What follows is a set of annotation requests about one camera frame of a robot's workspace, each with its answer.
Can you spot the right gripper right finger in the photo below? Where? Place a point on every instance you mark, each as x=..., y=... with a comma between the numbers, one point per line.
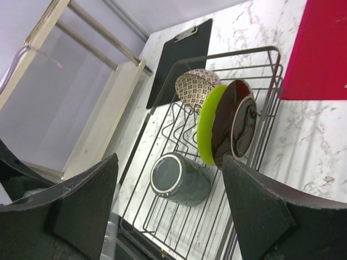
x=275, y=221

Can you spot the dark brown floral plate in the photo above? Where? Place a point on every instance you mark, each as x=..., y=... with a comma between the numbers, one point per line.
x=235, y=123

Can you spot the grey wire dish rack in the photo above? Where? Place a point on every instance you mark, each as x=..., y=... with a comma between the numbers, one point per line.
x=156, y=228

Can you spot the red folder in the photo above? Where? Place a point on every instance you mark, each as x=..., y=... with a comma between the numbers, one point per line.
x=317, y=67

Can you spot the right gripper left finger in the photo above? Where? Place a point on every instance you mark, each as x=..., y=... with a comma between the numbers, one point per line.
x=65, y=221

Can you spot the patterned ceramic bowl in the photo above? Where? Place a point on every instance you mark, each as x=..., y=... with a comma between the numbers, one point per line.
x=193, y=87

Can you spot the grey ceramic mug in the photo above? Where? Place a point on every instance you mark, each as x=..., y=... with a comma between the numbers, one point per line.
x=179, y=179

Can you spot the green plate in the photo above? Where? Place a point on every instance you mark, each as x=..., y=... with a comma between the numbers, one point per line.
x=205, y=124

